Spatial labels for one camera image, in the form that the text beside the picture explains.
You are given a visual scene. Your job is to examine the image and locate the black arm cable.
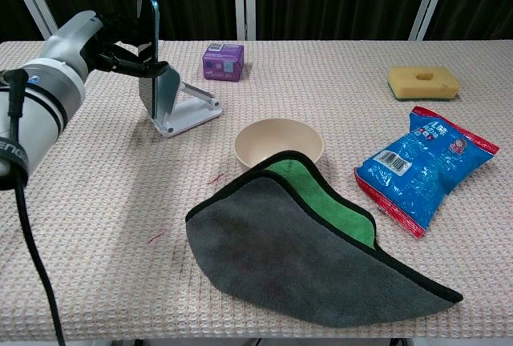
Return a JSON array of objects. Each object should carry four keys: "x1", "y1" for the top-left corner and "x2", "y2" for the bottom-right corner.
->
[{"x1": 0, "y1": 68, "x2": 67, "y2": 346}]

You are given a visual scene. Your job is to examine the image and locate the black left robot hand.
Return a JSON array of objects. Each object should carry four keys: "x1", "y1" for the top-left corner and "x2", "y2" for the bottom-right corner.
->
[{"x1": 92, "y1": 10, "x2": 170, "y2": 79}]

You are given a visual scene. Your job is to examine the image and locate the beige waffle tablecloth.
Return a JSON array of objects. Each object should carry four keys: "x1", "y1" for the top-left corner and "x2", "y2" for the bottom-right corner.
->
[{"x1": 0, "y1": 39, "x2": 513, "y2": 341}]

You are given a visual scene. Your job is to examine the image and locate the blue and red snack bag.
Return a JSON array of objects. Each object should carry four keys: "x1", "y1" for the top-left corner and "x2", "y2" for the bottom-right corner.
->
[{"x1": 353, "y1": 106, "x2": 501, "y2": 239}]

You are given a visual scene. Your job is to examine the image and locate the yellow sponge with hole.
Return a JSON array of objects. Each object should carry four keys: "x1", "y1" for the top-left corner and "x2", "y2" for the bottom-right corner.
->
[{"x1": 386, "y1": 66, "x2": 463, "y2": 103}]

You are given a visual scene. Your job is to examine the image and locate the white folding phone stand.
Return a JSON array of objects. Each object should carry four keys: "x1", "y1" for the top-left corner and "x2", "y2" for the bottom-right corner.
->
[{"x1": 150, "y1": 63, "x2": 224, "y2": 139}]

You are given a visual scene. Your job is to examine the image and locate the beige bowl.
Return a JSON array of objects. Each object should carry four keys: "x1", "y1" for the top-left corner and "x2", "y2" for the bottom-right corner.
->
[{"x1": 234, "y1": 118, "x2": 325, "y2": 173}]

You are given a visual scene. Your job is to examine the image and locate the black smartphone with teal edge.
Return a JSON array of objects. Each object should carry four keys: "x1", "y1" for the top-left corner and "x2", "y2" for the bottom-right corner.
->
[{"x1": 135, "y1": 0, "x2": 162, "y2": 119}]

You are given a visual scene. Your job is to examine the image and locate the grey and green microfibre cloth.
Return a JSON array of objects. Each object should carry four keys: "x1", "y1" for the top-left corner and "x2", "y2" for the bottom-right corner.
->
[{"x1": 185, "y1": 149, "x2": 465, "y2": 330}]

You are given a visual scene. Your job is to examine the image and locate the white slanted frame post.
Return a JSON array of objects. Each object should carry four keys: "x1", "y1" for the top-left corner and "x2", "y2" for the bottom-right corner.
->
[
  {"x1": 6, "y1": 0, "x2": 61, "y2": 41},
  {"x1": 408, "y1": 0, "x2": 454, "y2": 41}
]

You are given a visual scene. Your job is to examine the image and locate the small purple box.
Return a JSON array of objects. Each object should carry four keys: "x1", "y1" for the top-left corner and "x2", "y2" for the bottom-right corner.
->
[{"x1": 202, "y1": 42, "x2": 246, "y2": 82}]

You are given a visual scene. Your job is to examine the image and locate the black velcro strap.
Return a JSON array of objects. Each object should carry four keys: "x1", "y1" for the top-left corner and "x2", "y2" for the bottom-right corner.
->
[{"x1": 0, "y1": 136, "x2": 30, "y2": 191}]

